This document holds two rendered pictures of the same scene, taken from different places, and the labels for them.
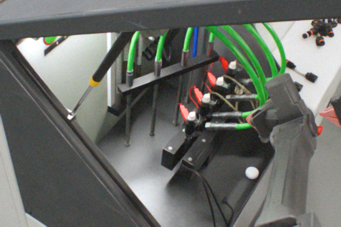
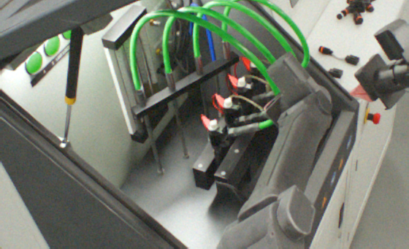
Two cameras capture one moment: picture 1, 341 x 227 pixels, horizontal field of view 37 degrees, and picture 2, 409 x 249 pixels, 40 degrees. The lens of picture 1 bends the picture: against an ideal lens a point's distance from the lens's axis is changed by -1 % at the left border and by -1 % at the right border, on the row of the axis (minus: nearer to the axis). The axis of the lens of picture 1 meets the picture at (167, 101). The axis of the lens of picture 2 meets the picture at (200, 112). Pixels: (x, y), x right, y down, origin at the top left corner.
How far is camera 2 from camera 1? 0.18 m
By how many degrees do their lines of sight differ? 6
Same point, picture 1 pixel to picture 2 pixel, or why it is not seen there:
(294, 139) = (296, 119)
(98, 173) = (106, 201)
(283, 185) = (273, 166)
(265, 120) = (280, 109)
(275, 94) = (277, 77)
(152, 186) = (193, 212)
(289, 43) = (323, 29)
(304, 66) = (343, 50)
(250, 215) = not seen: hidden behind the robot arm
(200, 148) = (233, 160)
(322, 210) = not seen: outside the picture
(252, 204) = not seen: hidden behind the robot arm
